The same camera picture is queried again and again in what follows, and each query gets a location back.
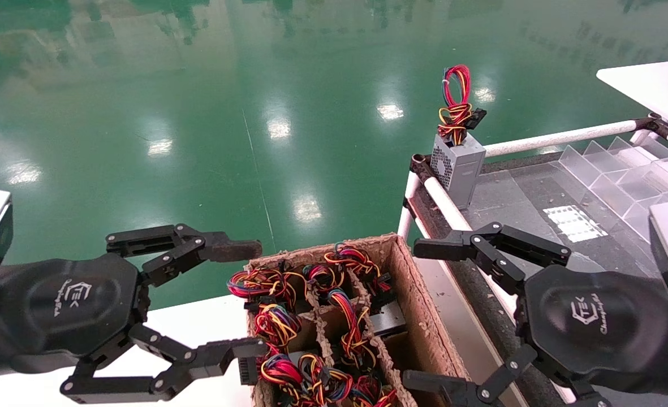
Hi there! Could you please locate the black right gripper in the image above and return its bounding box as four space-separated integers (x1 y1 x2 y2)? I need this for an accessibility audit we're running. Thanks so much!
403 222 668 407

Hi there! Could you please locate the grey power supply with cables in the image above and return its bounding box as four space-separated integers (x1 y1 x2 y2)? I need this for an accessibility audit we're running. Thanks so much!
253 304 301 354
350 376 399 407
300 353 354 407
238 353 306 407
327 288 408 368
430 64 487 210
324 242 394 297
303 263 340 292
226 267 300 311

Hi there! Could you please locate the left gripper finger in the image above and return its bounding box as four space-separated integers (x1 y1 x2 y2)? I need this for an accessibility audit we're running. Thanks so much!
106 223 262 287

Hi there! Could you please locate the brown divided cardboard box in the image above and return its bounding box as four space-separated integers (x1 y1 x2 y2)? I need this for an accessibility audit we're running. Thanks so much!
245 233 473 407

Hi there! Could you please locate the white side table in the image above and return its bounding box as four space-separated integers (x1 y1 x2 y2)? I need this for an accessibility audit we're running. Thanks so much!
597 58 668 138

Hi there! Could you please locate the clear acrylic divider tray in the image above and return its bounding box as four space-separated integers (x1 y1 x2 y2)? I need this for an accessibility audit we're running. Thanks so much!
461 136 668 283

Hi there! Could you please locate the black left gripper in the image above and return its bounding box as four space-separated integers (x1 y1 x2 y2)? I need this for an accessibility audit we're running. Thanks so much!
0 252 268 405

